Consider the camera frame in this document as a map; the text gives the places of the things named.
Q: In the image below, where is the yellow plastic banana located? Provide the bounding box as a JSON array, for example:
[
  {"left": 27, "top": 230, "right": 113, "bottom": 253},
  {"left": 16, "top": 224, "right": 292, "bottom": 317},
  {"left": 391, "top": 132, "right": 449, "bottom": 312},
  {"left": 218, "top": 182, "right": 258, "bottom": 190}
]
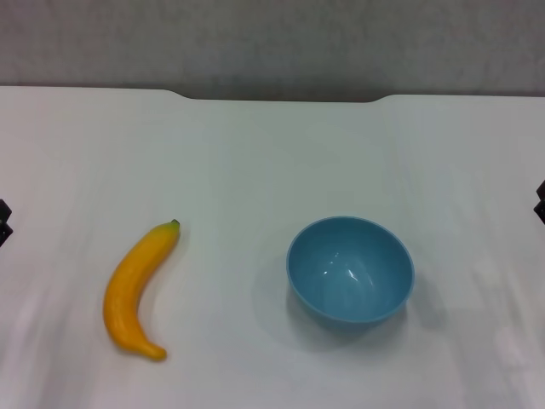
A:
[{"left": 102, "top": 218, "right": 181, "bottom": 363}]

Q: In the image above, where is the blue plastic bowl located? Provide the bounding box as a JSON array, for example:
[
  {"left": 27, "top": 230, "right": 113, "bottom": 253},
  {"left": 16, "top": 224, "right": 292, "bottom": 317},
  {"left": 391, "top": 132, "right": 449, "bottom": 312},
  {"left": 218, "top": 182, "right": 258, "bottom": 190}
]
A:
[{"left": 285, "top": 216, "right": 416, "bottom": 335}]

